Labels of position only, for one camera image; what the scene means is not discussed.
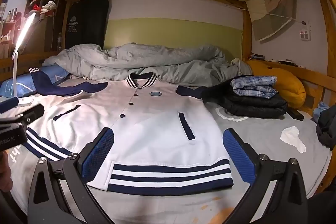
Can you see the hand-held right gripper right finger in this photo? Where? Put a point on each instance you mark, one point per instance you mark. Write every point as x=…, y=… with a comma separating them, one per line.
x=239, y=155

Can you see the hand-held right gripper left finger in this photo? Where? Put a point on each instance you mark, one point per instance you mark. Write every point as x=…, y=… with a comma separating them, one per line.
x=99, y=153

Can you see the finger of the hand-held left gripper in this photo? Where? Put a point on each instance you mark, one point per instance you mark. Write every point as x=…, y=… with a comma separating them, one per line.
x=8, y=105
x=31, y=112

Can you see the white and navy varsity jacket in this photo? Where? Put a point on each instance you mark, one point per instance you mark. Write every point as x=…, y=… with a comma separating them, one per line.
x=157, y=113

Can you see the dark grey clothes pile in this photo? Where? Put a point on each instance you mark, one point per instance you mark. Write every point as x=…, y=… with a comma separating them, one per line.
x=328, y=127

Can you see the person's left hand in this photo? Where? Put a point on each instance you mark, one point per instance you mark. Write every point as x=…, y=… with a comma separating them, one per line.
x=4, y=169

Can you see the white desk lamp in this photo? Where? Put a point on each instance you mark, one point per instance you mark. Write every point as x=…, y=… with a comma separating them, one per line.
x=15, y=69

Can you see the blue pillow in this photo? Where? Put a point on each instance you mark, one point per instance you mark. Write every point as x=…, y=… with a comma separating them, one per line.
x=52, y=73

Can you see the folded black padded jacket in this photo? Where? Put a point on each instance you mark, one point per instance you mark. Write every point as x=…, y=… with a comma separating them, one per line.
x=257, y=106

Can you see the white crumpled tissue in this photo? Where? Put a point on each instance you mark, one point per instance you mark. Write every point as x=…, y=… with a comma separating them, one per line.
x=291, y=137

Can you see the flat black box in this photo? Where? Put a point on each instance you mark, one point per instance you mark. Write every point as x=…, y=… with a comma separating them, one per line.
x=296, y=114

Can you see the folded blue plaid shirt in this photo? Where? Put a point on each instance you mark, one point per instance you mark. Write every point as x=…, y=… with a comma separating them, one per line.
x=252, y=85

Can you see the clear plastic bottle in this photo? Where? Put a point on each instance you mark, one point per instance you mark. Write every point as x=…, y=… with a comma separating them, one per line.
x=59, y=41

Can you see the yellow pillow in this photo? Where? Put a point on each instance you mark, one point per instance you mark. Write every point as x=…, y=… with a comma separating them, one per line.
x=288, y=87

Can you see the wooden shelf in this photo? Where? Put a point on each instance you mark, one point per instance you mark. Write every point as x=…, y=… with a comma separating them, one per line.
x=52, y=29

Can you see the light blue cloth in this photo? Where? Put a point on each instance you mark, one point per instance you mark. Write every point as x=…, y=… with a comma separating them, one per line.
x=321, y=108

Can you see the stack of small boxes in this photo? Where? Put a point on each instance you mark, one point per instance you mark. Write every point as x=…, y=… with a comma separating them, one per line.
x=257, y=56

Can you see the black hanging garment bag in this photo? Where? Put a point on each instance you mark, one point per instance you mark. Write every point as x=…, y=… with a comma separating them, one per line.
x=86, y=22

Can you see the white and red plush toy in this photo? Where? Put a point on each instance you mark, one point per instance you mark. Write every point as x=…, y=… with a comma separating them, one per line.
x=48, y=6

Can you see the grey duvet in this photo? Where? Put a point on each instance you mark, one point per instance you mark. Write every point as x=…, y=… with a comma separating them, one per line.
x=157, y=58

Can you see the hanging checkered cloth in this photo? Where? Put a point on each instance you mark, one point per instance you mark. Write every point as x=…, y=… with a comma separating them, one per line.
x=270, y=16

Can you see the wooden bunk bed frame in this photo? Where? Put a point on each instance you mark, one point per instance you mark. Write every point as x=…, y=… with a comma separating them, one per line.
x=309, y=74

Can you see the white wall socket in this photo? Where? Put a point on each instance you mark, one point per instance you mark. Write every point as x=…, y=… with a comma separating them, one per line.
x=304, y=35

